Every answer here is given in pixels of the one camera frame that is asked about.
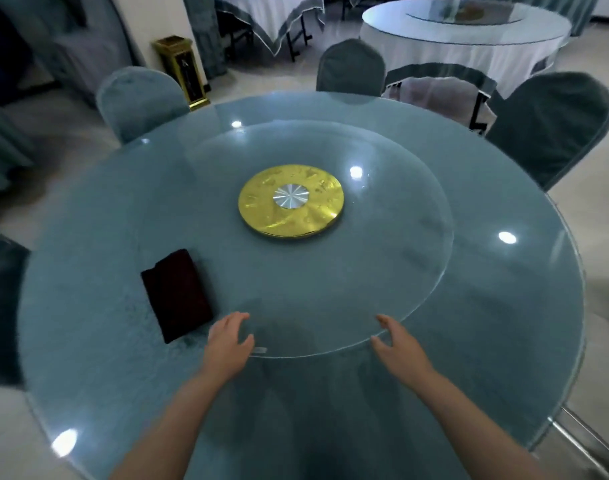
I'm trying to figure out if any yellow round disc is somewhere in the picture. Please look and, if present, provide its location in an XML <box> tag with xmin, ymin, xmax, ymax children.
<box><xmin>238</xmin><ymin>164</ymin><xmax>345</xmax><ymax>239</ymax></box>

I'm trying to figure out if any round blue table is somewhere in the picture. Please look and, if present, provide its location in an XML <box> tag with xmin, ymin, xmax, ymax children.
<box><xmin>16</xmin><ymin>92</ymin><xmax>585</xmax><ymax>480</ymax></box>

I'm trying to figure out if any metal tray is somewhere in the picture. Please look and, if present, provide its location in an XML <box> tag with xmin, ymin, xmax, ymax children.
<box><xmin>532</xmin><ymin>404</ymin><xmax>609</xmax><ymax>480</ymax></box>

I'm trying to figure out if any blue skirted table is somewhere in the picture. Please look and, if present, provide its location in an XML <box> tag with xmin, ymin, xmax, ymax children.
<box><xmin>529</xmin><ymin>0</ymin><xmax>601</xmax><ymax>38</ymax></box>

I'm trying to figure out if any round glass turntable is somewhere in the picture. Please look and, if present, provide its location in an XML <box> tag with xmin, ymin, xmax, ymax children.
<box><xmin>132</xmin><ymin>119</ymin><xmax>455</xmax><ymax>359</ymax></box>
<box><xmin>405</xmin><ymin>0</ymin><xmax>528</xmax><ymax>27</ymax></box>

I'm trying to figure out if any gold standing bin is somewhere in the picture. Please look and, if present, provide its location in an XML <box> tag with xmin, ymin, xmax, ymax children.
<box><xmin>152</xmin><ymin>35</ymin><xmax>211</xmax><ymax>111</ymax></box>

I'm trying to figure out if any person's left forearm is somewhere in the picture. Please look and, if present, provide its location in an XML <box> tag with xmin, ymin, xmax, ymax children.
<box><xmin>109</xmin><ymin>374</ymin><xmax>235</xmax><ymax>480</ymax></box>

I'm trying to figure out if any person's right forearm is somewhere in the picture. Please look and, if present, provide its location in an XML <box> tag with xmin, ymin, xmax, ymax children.
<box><xmin>414</xmin><ymin>372</ymin><xmax>551</xmax><ymax>480</ymax></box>

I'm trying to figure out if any dark red cloth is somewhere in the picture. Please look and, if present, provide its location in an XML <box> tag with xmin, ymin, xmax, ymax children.
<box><xmin>140</xmin><ymin>248</ymin><xmax>215</xmax><ymax>345</ymax></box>

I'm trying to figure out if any blue pleated table skirt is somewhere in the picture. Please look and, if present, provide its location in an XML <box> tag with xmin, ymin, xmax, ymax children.
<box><xmin>0</xmin><ymin>94</ymin><xmax>35</xmax><ymax>195</ymax></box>

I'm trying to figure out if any person's left hand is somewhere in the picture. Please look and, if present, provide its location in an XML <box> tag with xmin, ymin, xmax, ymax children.
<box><xmin>200</xmin><ymin>311</ymin><xmax>256</xmax><ymax>383</ymax></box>

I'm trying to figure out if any blue draped curtain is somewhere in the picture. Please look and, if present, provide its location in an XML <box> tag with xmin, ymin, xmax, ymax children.
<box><xmin>14</xmin><ymin>0</ymin><xmax>145</xmax><ymax>105</ymax></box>
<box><xmin>182</xmin><ymin>0</ymin><xmax>229</xmax><ymax>79</ymax></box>

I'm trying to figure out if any person's right hand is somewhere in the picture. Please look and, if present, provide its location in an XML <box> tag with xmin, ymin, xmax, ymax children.
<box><xmin>370</xmin><ymin>314</ymin><xmax>438</xmax><ymax>393</ymax></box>

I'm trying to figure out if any round white clothed table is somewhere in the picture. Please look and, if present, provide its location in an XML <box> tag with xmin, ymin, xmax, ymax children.
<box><xmin>213</xmin><ymin>0</ymin><xmax>327</xmax><ymax>61</ymax></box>
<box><xmin>359</xmin><ymin>0</ymin><xmax>573</xmax><ymax>133</ymax></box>

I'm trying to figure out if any blue covered chair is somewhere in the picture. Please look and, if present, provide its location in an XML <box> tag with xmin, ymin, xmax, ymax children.
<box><xmin>316</xmin><ymin>38</ymin><xmax>387</xmax><ymax>97</ymax></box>
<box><xmin>486</xmin><ymin>72</ymin><xmax>609</xmax><ymax>192</ymax></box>
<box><xmin>95</xmin><ymin>66</ymin><xmax>191</xmax><ymax>145</ymax></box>
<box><xmin>0</xmin><ymin>229</ymin><xmax>31</xmax><ymax>388</ymax></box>

